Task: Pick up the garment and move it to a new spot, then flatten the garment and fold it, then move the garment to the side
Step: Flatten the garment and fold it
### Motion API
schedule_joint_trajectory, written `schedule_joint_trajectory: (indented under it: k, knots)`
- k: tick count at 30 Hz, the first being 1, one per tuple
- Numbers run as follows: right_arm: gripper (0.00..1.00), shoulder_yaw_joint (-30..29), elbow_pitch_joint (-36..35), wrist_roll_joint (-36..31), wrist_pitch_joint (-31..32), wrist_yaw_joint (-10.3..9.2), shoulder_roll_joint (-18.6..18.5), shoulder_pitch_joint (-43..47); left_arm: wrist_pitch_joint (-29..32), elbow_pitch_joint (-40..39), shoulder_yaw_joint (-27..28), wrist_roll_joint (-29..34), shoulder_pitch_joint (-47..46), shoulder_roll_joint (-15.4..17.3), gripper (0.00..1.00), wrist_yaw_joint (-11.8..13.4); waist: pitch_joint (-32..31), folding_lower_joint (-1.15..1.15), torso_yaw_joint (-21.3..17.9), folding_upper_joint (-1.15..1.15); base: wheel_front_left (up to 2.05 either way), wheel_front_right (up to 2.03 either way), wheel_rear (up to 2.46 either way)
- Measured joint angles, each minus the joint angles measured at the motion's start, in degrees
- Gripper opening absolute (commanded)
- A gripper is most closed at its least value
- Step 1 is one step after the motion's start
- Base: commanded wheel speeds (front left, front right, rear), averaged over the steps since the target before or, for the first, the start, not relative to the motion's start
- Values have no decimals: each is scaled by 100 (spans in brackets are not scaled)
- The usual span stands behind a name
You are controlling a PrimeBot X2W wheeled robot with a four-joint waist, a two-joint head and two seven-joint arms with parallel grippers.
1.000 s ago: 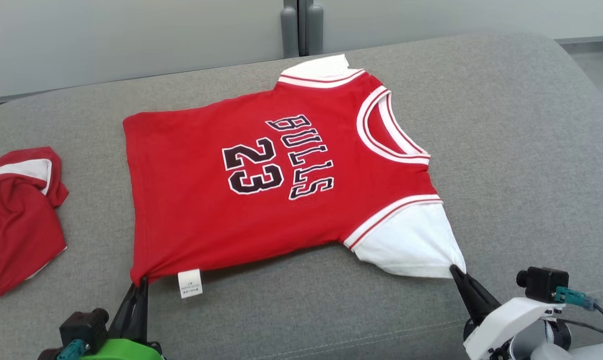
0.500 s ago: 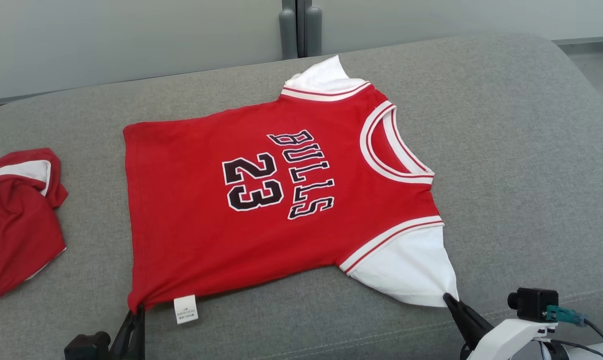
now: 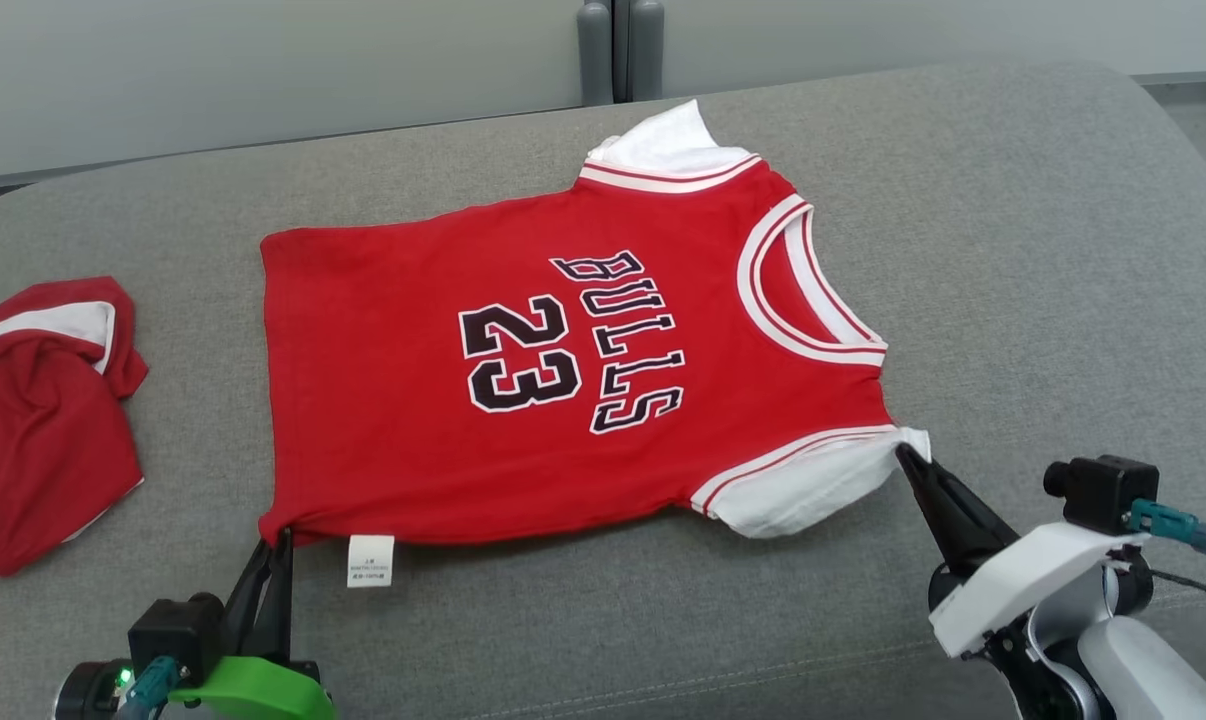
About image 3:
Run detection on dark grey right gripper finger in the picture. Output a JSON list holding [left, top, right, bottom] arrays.
[[893, 445, 976, 579], [911, 450, 1021, 563]]

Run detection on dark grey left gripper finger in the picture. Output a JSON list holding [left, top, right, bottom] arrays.
[[225, 538, 276, 656], [255, 528, 296, 661]]

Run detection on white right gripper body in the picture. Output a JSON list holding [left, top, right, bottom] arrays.
[[928, 520, 1144, 659]]

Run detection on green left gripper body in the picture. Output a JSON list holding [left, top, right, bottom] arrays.
[[168, 655, 336, 720]]

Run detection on red Bulls 23 jersey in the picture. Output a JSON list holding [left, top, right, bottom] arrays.
[[259, 98, 932, 589]]

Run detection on red shorts with white stripe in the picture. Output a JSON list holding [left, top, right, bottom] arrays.
[[0, 277, 150, 578]]

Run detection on grey fabric sofa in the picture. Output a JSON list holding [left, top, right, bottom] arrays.
[[0, 60, 1206, 720]]

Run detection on left camera cable teal plug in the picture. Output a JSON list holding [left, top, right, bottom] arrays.
[[113, 655, 179, 720]]

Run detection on camera cable teal plug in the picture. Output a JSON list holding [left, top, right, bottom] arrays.
[[113, 655, 179, 720], [1128, 497, 1206, 573]]

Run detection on right camera cable teal plug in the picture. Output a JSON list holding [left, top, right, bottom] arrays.
[[1128, 497, 1206, 573]]

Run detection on thin black right gripper cable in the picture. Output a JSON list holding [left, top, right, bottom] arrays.
[[1148, 566, 1206, 611]]

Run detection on grey partition connector post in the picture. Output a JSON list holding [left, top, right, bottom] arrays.
[[576, 0, 666, 106]]

